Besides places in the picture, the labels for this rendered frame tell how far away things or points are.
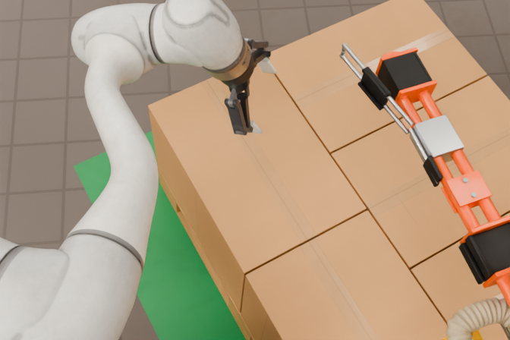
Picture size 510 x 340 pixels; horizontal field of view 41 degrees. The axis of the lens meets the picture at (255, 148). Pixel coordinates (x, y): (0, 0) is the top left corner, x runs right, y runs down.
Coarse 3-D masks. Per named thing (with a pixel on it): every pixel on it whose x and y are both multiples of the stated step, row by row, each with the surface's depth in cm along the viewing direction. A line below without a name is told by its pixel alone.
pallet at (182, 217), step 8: (160, 176) 242; (168, 192) 241; (176, 200) 233; (176, 208) 241; (184, 216) 231; (184, 224) 242; (192, 232) 241; (192, 240) 240; (200, 248) 238; (200, 256) 237; (208, 264) 236; (216, 272) 222; (216, 280) 233; (224, 288) 221; (224, 296) 230; (232, 304) 220; (232, 312) 227; (240, 320) 220; (240, 328) 227; (248, 336) 218
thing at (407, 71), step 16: (416, 48) 124; (384, 64) 122; (400, 64) 122; (416, 64) 123; (384, 80) 124; (400, 80) 121; (416, 80) 121; (432, 80) 121; (400, 96) 120; (416, 96) 123
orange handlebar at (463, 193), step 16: (416, 112) 119; (432, 112) 120; (464, 160) 115; (448, 176) 114; (464, 176) 113; (480, 176) 113; (448, 192) 113; (464, 192) 112; (480, 192) 112; (464, 208) 111; (480, 208) 113; (464, 224) 111
